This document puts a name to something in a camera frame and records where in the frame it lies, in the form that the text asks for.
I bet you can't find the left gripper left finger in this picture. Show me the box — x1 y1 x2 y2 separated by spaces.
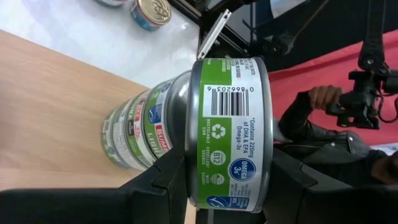
0 147 190 224

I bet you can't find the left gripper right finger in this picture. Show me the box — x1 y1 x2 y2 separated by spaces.
263 147 398 224

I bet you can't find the gold lid tuna can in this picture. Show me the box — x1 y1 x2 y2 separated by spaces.
123 89 158 170
129 0 173 32
185 57 275 215

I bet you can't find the grey lid tuna can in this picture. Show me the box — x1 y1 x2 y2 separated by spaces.
142 70 191 160

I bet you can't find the person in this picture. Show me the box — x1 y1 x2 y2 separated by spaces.
273 84 398 187

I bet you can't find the red backdrop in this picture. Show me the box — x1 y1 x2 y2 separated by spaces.
267 29 398 147

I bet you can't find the black leader arm handle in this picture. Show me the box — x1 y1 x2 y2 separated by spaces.
325 0 398 130

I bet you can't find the silver aluminium bracket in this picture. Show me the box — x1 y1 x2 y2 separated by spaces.
197 8 233 60

